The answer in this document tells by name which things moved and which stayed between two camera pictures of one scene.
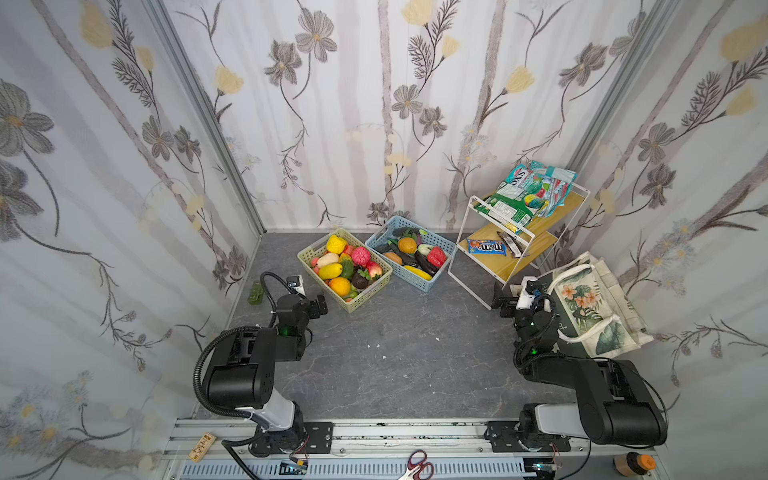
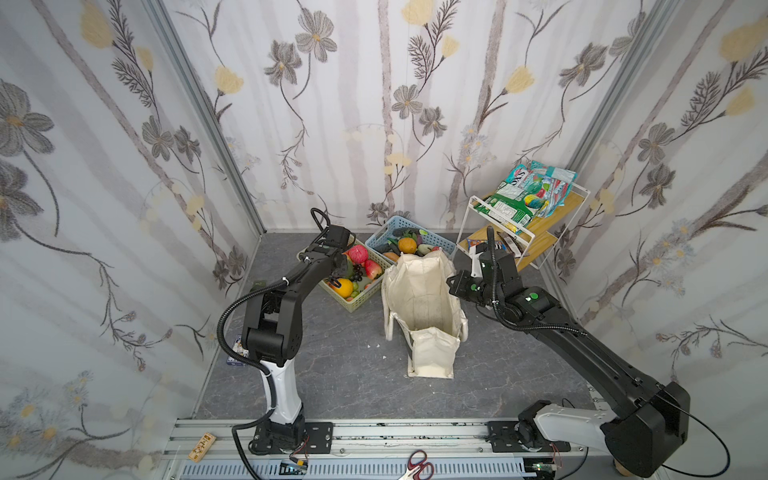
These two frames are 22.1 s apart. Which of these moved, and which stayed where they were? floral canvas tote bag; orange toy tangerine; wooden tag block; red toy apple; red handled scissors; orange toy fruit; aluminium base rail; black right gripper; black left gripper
Moved: floral canvas tote bag; black left gripper; black right gripper
Stayed: orange toy fruit; wooden tag block; orange toy tangerine; red handled scissors; red toy apple; aluminium base rail
